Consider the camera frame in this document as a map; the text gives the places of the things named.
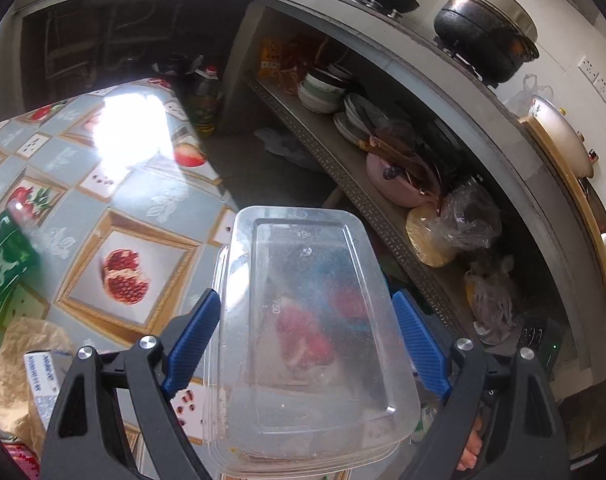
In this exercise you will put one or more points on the wooden spatulas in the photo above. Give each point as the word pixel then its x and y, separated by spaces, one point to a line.
pixel 388 142

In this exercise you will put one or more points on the white plastic bag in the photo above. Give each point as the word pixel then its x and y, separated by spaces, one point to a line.
pixel 525 95

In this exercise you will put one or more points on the tiled shelf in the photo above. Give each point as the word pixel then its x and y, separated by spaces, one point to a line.
pixel 333 160

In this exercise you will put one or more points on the wooden cutting board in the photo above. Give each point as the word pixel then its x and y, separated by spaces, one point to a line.
pixel 588 220

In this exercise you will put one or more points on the plastic bag with food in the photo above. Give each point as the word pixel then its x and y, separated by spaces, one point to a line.
pixel 490 300

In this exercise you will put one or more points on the red snack bag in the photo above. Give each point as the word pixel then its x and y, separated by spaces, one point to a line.
pixel 18 462

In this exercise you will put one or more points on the stack of white plates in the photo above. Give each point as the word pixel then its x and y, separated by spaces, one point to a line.
pixel 355 120

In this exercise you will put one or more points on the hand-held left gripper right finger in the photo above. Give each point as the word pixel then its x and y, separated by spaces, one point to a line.
pixel 420 345

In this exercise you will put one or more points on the stack of white bowls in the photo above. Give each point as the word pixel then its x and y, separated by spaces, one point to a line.
pixel 320 92

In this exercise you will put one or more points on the grey concrete counter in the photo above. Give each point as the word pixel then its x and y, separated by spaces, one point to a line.
pixel 383 35

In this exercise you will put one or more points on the clear plastic container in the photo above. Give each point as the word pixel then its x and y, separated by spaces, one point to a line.
pixel 308 310

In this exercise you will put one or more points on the crumpled grey rag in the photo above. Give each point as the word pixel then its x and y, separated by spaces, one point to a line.
pixel 288 147

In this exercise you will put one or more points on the white blue-print box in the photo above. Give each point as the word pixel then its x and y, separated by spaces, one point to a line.
pixel 45 385

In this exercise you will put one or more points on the orange snack packets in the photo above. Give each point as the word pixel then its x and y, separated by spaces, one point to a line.
pixel 283 57

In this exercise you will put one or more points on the brown paper bag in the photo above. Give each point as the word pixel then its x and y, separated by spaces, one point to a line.
pixel 18 355

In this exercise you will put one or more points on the yellow round disc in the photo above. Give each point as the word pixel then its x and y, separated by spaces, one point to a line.
pixel 428 240

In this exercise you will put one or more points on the white enamel basin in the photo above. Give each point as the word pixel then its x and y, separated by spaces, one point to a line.
pixel 563 135

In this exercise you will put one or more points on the clear crumpled plastic bag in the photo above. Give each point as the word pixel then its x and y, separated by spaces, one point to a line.
pixel 473 215

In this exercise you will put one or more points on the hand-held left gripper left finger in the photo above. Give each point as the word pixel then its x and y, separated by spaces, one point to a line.
pixel 195 340

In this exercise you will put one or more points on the white wall socket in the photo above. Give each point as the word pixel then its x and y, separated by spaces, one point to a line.
pixel 595 77

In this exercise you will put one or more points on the pink plastic basin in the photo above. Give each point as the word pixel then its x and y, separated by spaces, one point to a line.
pixel 398 187

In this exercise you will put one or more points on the cooking oil bottle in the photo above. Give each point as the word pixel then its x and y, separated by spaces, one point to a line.
pixel 207 105

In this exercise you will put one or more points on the black cooking pot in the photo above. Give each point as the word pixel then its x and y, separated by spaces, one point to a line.
pixel 483 30

